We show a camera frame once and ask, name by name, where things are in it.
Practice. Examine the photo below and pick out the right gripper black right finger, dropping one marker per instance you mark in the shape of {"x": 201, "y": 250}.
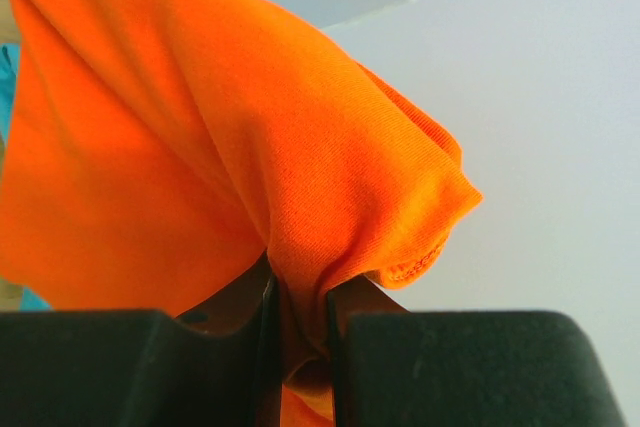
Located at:
{"x": 461, "y": 368}

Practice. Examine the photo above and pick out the teal t shirt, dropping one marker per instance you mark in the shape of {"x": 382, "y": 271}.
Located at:
{"x": 10, "y": 60}

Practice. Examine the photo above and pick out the orange t shirt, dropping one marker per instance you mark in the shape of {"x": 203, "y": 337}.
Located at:
{"x": 158, "y": 148}

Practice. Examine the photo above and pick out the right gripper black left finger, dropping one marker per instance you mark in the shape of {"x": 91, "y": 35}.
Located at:
{"x": 217, "y": 364}

